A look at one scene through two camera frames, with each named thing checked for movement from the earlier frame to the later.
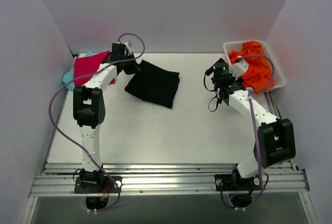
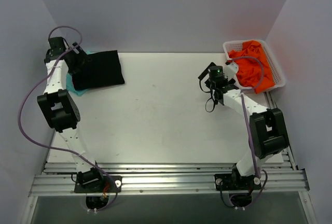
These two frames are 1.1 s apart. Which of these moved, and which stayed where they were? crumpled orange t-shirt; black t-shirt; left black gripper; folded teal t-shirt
Moved: left black gripper; black t-shirt
Stayed: folded teal t-shirt; crumpled orange t-shirt
